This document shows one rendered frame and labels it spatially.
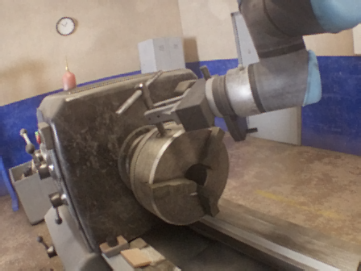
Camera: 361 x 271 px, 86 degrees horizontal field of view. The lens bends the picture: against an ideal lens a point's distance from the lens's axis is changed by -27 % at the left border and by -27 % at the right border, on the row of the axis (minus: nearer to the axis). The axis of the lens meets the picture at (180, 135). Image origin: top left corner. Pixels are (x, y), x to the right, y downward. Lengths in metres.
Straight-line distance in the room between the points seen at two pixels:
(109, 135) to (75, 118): 0.11
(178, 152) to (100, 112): 0.24
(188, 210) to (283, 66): 0.41
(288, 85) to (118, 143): 0.48
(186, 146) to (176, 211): 0.16
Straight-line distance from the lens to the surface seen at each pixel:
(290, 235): 0.79
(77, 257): 0.88
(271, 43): 0.39
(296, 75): 0.39
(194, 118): 0.43
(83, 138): 0.66
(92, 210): 0.73
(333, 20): 0.26
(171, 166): 0.55
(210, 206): 0.63
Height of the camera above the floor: 1.36
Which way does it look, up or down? 16 degrees down
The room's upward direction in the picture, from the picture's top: 8 degrees counter-clockwise
